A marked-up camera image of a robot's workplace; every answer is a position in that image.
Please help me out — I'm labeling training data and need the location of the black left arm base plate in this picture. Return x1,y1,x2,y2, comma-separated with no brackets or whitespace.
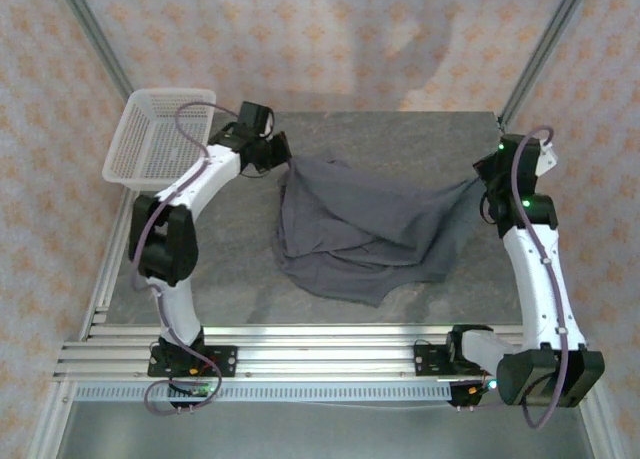
147,345,238,379

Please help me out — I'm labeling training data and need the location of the aluminium frame post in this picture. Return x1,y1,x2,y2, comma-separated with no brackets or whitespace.
58,0,134,101
498,0,594,130

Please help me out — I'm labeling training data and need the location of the grey t-shirt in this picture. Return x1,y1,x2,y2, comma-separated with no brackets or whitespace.
272,156,489,310

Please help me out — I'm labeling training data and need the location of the black controller bracket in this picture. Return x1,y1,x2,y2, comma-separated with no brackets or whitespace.
168,393,212,412
448,381,489,412

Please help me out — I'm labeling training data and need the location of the aluminium mounting rail beam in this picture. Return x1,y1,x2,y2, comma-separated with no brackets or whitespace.
52,323,600,381

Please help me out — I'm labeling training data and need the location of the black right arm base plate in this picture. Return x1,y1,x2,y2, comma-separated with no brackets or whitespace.
413,341,464,379

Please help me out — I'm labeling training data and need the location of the slotted grey cable duct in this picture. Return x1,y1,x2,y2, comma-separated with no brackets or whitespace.
74,382,454,403

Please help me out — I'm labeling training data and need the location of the silver camera mount bracket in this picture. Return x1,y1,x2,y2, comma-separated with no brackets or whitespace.
534,138,558,178

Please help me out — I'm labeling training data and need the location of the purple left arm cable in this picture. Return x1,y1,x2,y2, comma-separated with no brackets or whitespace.
129,102,242,417

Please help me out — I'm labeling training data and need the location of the white perforated plastic basket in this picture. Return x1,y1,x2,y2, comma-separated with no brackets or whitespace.
101,87,217,192

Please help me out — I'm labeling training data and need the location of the aluminium frame leg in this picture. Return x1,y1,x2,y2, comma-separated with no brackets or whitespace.
571,378,627,459
27,378,77,459

